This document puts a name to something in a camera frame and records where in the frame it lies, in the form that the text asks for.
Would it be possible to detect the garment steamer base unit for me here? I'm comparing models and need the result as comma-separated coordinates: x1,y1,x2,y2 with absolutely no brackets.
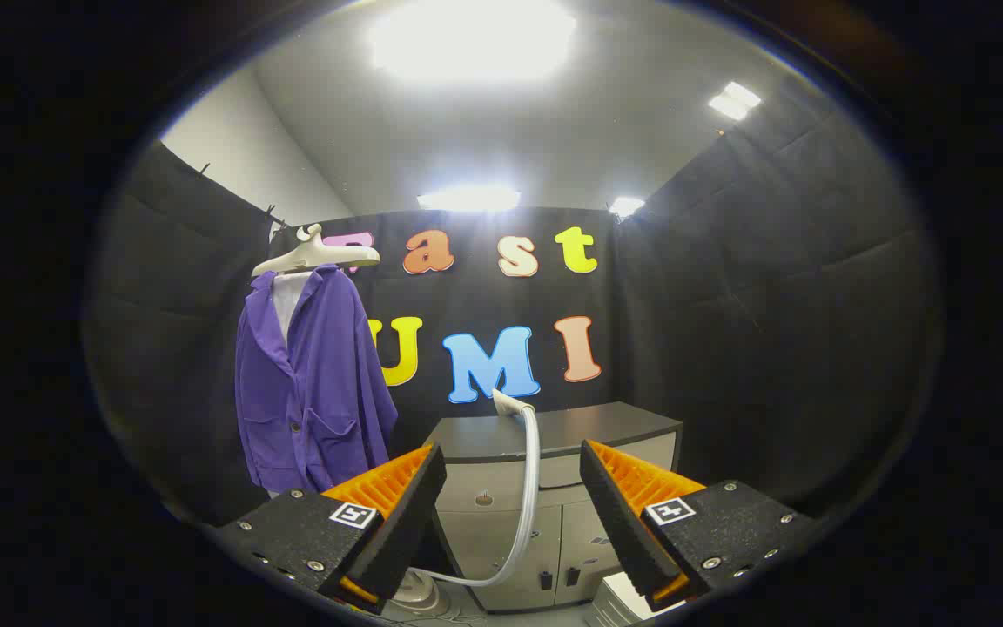
388,575,452,617

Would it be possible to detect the grey cabinet with dark top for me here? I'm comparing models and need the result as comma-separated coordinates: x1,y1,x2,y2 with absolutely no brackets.
423,401,683,615

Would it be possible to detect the white box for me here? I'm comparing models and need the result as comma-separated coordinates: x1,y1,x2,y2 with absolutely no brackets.
589,572,685,624

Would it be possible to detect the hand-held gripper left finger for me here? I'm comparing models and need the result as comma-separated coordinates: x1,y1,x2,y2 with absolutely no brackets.
216,442,448,616

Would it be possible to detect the large ceiling light panel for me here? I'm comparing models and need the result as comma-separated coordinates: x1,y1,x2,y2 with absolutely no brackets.
369,0,577,84

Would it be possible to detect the cream plastic clothes hanger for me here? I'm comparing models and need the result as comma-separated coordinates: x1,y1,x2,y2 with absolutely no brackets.
251,224,380,278

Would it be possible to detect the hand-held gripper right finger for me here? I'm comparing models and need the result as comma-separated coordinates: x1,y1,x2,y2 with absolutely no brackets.
579,439,816,610

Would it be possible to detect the purple corduroy jacket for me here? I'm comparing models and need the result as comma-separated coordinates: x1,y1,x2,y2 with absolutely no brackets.
234,266,399,496

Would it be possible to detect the white mannequin torso form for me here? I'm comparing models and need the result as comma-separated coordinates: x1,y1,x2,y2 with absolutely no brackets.
273,272,313,345

